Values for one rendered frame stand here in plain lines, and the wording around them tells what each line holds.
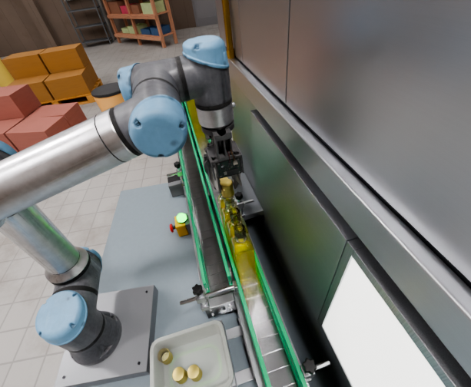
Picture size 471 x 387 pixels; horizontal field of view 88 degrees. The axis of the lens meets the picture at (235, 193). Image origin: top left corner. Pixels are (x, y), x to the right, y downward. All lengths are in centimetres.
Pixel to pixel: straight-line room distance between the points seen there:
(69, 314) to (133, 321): 24
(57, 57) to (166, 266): 508
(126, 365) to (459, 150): 92
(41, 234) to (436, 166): 75
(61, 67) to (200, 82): 541
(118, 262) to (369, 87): 109
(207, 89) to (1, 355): 216
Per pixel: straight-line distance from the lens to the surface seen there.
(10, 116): 440
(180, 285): 103
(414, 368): 42
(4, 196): 46
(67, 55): 572
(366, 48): 35
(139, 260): 116
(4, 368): 230
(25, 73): 609
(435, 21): 29
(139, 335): 96
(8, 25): 1201
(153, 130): 33
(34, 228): 73
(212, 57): 46
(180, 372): 87
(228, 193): 67
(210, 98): 48
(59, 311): 83
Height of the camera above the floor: 164
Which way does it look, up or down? 44 degrees down
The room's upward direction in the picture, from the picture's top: 8 degrees counter-clockwise
